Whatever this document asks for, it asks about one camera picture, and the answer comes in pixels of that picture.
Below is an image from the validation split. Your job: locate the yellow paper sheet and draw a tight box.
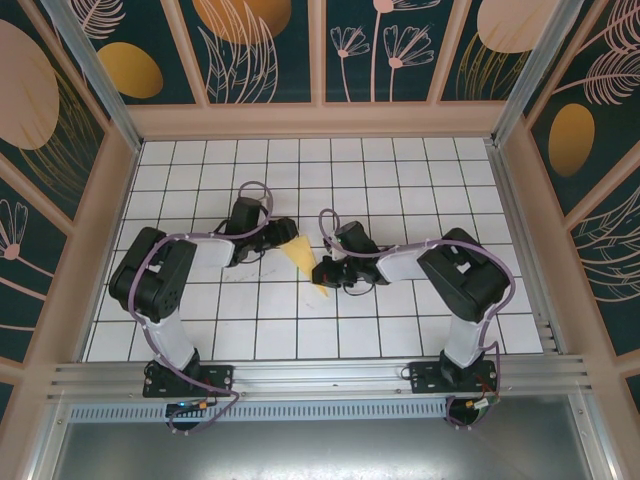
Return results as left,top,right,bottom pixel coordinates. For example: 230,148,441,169
279,234,332,300

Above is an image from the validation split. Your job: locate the grey metal sheet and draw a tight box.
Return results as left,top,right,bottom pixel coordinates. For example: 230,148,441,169
49,419,616,480

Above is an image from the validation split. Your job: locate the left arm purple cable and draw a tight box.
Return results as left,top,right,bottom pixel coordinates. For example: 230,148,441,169
127,181,276,435

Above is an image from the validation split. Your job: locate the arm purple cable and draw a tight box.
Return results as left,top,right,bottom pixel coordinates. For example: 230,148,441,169
318,208,516,431
127,181,276,435

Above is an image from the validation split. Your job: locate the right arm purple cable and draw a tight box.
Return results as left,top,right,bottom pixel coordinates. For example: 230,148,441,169
318,208,516,431

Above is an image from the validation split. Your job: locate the aluminium mounting rail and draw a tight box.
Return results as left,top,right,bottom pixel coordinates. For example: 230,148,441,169
47,353,594,404

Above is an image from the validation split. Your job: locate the grey slotted cable duct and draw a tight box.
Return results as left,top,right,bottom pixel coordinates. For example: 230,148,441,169
69,399,451,424

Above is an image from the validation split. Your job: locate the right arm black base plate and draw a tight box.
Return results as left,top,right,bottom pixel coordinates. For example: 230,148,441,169
408,359,501,396

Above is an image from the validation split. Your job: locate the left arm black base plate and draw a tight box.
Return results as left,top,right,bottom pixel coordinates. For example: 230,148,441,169
143,362,236,400

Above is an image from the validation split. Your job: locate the aluminium side rail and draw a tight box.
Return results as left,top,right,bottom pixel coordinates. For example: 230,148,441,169
487,139,569,357

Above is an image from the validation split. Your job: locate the short aluminium frame post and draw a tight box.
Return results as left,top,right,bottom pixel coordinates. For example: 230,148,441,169
24,399,74,480
574,384,621,480

